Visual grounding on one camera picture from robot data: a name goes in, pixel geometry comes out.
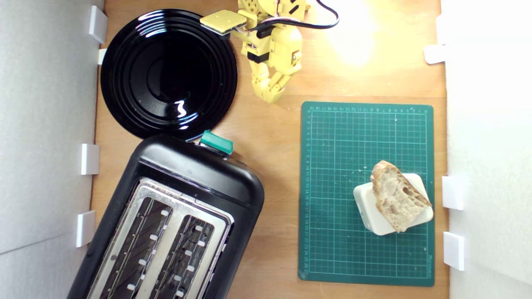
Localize brown bread slice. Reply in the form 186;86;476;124
370;160;432;233

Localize green toaster lever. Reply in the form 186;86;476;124
199;130;234;156

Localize black two-slot toaster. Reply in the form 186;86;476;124
66;134;265;299

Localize black round plate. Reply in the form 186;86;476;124
100;9;238;142

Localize green cutting mat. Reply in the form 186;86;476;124
298;101;435;287

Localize white block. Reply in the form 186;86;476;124
353;173;434;236

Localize black cable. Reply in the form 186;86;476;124
249;0;340;34

